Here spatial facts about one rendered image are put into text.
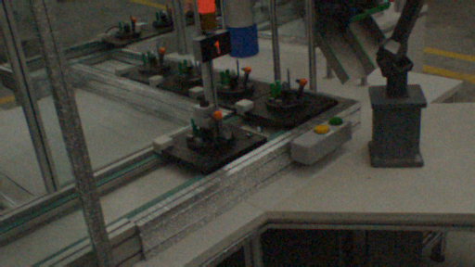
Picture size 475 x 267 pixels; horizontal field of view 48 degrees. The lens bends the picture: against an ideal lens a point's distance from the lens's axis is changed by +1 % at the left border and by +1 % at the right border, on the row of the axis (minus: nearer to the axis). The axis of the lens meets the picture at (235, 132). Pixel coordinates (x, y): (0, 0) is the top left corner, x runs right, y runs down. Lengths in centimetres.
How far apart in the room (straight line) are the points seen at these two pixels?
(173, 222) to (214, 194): 14
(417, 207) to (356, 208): 15
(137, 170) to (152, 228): 30
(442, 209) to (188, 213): 63
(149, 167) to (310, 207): 48
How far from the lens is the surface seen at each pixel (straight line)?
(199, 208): 137
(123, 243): 127
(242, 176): 145
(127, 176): 154
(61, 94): 103
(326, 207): 144
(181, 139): 161
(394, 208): 144
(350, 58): 196
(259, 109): 176
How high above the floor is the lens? 165
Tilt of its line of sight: 25 degrees down
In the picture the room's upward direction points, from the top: 6 degrees counter-clockwise
